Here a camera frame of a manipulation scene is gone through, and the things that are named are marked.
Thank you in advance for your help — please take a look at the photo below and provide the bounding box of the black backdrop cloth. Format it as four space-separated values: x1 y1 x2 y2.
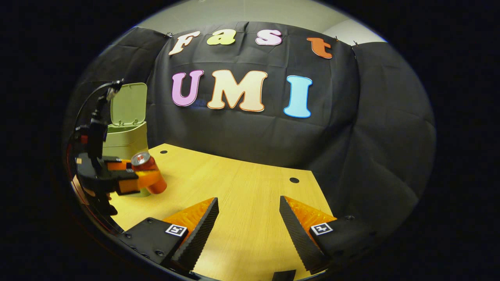
62 21 437 250

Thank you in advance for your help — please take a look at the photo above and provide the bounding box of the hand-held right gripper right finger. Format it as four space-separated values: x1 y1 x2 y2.
279 195 375 274

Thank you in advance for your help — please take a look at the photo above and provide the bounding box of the thin black cable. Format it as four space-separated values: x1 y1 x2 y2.
72 79 125 133

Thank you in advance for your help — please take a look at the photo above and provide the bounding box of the wooden desktop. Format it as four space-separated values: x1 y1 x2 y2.
72 143 332 281

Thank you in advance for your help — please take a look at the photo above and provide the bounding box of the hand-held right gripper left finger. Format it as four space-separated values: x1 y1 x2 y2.
119 197 220 274

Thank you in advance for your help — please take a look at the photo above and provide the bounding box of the green desktop garbage bin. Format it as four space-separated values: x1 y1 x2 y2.
102 82 151 197

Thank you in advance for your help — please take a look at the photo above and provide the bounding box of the red pop can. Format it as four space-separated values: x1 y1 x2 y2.
131 151 168 195

